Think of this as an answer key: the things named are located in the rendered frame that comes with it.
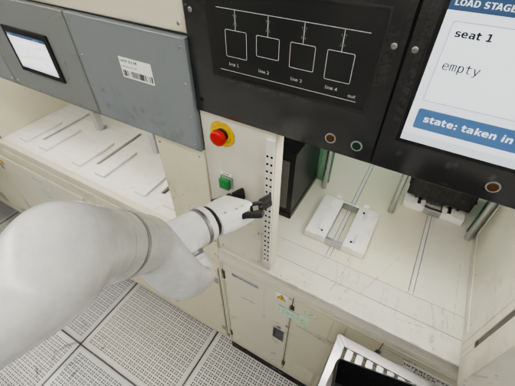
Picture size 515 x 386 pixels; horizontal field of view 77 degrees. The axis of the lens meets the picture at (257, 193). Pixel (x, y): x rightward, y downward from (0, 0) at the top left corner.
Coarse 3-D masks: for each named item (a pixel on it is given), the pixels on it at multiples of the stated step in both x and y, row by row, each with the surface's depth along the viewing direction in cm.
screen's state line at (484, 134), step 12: (420, 108) 49; (420, 120) 50; (432, 120) 49; (444, 120) 48; (456, 120) 47; (468, 120) 47; (444, 132) 49; (456, 132) 49; (468, 132) 48; (480, 132) 47; (492, 132) 46; (504, 132) 45; (480, 144) 48; (492, 144) 47; (504, 144) 46
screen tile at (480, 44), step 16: (464, 32) 41; (480, 32) 40; (496, 32) 39; (512, 32) 38; (448, 48) 43; (464, 48) 42; (480, 48) 41; (496, 48) 40; (512, 48) 39; (496, 64) 41; (512, 64) 40; (432, 80) 46; (448, 80) 45; (464, 80) 44; (512, 80) 41; (432, 96) 47; (448, 96) 46; (464, 96) 45; (480, 96) 44; (496, 96) 43; (512, 96) 42; (480, 112) 45; (496, 112) 44; (512, 112) 43
